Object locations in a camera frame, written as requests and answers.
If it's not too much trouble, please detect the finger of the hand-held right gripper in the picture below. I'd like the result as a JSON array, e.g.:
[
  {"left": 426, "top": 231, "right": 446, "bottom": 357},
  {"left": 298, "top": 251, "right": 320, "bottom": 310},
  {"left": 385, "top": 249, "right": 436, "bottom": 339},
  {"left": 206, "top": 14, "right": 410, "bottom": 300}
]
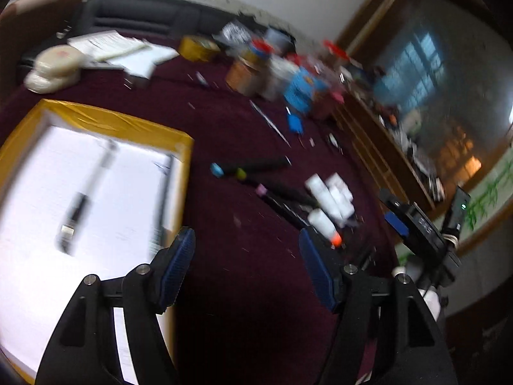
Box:
[
  {"left": 379, "top": 188, "right": 402, "bottom": 210},
  {"left": 384, "top": 212, "right": 410, "bottom": 238}
]

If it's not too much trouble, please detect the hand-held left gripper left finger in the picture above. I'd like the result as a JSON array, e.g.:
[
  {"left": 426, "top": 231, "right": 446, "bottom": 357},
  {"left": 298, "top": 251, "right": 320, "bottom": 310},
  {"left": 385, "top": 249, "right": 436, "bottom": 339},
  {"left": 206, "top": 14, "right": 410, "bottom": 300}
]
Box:
[{"left": 36, "top": 227, "right": 197, "bottom": 385}]

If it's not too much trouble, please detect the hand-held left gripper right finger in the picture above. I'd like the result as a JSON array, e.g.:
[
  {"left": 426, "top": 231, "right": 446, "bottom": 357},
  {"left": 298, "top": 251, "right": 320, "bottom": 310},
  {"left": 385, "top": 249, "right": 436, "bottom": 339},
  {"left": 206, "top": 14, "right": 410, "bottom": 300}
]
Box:
[{"left": 299, "top": 227, "right": 458, "bottom": 385}]

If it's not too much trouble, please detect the white bottle with orange cap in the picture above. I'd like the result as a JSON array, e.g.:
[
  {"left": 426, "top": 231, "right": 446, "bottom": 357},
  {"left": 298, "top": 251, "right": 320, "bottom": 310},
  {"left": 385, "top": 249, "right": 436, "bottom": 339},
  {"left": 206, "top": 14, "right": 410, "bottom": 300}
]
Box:
[{"left": 308, "top": 209, "right": 343, "bottom": 249}]

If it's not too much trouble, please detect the small white bottle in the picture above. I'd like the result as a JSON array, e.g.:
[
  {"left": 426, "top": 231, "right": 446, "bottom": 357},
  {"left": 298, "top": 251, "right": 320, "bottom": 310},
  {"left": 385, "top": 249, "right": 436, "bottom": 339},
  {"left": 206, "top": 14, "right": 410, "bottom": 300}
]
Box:
[
  {"left": 305, "top": 173, "right": 333, "bottom": 206},
  {"left": 326, "top": 173, "right": 355, "bottom": 209},
  {"left": 324, "top": 194, "right": 357, "bottom": 227}
]

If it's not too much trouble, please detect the white box with yellow tape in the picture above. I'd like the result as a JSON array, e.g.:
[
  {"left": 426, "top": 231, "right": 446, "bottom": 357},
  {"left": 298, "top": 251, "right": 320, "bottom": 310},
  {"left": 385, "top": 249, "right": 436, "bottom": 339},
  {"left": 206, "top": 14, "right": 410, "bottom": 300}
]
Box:
[{"left": 0, "top": 98, "right": 195, "bottom": 383}]

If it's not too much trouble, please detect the black marker with blue cap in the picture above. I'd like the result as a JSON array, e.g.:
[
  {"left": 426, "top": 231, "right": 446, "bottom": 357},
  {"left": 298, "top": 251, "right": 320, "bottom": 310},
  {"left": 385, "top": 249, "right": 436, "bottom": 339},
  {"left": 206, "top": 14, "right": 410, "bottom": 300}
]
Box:
[{"left": 210, "top": 156, "right": 292, "bottom": 178}]

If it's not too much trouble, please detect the black pen with silver ring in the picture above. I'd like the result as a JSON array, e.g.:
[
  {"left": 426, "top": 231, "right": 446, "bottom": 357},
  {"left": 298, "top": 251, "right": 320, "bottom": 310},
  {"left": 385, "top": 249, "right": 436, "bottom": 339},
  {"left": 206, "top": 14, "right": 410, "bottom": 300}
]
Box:
[{"left": 56, "top": 140, "right": 120, "bottom": 255}]

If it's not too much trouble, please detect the person's right hand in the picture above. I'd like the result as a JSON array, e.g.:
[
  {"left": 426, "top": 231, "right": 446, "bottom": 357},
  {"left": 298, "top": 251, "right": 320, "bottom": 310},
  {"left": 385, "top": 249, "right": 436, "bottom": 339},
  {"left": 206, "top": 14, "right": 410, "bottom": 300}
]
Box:
[{"left": 393, "top": 262, "right": 443, "bottom": 321}]

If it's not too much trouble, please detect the wooden cabinet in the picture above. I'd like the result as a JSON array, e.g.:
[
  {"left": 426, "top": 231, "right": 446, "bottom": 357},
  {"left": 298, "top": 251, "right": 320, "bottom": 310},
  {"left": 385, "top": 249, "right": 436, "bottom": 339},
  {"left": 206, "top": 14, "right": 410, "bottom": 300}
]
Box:
[{"left": 329, "top": 88, "right": 445, "bottom": 213}]

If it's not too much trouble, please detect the thin black pen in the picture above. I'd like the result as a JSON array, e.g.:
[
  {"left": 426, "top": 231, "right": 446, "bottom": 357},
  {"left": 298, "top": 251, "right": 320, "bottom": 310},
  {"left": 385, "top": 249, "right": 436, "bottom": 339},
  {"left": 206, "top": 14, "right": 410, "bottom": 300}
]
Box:
[{"left": 150, "top": 154, "right": 175, "bottom": 249}]

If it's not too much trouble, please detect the blue carton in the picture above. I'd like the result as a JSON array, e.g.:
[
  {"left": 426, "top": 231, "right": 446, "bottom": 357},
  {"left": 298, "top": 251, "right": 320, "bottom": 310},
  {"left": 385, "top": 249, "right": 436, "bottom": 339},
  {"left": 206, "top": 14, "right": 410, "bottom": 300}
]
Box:
[{"left": 284, "top": 68, "right": 325, "bottom": 113}]

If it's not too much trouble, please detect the long silver pen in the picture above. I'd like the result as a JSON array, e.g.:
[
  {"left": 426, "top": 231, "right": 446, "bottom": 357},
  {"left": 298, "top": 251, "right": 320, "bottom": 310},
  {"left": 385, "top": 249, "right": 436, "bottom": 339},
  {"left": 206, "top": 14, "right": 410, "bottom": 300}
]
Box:
[{"left": 249, "top": 100, "right": 291, "bottom": 148}]

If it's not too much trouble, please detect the silver can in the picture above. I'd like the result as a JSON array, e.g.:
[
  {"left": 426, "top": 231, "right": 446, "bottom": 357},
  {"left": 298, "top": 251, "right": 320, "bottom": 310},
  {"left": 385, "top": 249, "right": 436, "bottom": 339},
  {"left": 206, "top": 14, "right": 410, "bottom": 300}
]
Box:
[{"left": 260, "top": 58, "right": 297, "bottom": 101}]

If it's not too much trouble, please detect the small metal box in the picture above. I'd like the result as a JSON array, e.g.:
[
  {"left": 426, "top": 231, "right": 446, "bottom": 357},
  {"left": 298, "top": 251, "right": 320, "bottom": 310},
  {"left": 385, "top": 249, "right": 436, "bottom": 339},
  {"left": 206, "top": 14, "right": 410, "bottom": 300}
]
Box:
[{"left": 124, "top": 74, "right": 151, "bottom": 89}]

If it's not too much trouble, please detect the orange can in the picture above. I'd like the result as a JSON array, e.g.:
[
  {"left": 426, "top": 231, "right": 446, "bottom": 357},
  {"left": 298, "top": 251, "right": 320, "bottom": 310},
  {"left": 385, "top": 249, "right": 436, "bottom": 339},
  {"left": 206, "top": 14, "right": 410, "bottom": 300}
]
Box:
[{"left": 225, "top": 58, "right": 261, "bottom": 97}]

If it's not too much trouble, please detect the jar with red lid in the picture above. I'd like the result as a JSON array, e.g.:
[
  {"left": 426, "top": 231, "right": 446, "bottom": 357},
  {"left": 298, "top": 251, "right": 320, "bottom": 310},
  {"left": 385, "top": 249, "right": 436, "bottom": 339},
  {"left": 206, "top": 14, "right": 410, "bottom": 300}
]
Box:
[{"left": 248, "top": 40, "right": 275, "bottom": 69}]

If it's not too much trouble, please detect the yellow tape roll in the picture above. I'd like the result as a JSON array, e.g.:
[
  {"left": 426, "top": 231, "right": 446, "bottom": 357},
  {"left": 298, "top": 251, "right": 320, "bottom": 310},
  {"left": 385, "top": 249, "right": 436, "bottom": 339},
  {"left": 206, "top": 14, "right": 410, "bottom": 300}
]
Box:
[{"left": 177, "top": 35, "right": 221, "bottom": 63}]

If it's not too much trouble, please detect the stack of white papers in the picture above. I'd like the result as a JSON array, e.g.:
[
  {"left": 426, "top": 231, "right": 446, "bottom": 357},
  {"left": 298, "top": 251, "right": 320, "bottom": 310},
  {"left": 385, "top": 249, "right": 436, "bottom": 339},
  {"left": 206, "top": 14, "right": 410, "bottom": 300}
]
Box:
[{"left": 67, "top": 30, "right": 179, "bottom": 79}]

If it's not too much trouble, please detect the black sofa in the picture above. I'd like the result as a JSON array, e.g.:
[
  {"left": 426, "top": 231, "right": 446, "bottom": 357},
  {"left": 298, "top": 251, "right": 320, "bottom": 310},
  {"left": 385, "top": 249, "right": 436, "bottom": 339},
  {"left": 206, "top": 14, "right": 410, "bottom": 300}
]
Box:
[{"left": 18, "top": 0, "right": 289, "bottom": 65}]

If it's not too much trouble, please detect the brown chair back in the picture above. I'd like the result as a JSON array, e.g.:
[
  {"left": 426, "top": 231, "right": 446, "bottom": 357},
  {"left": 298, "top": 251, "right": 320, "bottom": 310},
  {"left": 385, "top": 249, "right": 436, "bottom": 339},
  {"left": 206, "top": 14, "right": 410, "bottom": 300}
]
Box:
[{"left": 0, "top": 0, "right": 87, "bottom": 41}]

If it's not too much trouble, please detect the bamboo print wall border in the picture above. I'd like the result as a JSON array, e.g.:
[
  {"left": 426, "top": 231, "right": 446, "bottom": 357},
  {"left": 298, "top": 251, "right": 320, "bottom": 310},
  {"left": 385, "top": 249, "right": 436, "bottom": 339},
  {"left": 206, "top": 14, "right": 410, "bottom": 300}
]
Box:
[{"left": 397, "top": 160, "right": 513, "bottom": 257}]

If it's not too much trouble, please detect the glass panel with wooden frame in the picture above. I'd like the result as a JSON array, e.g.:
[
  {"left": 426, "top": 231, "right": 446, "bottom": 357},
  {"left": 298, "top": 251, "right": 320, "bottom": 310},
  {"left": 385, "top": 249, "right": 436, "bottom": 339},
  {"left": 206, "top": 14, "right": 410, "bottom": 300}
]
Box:
[{"left": 337, "top": 0, "right": 513, "bottom": 193}]

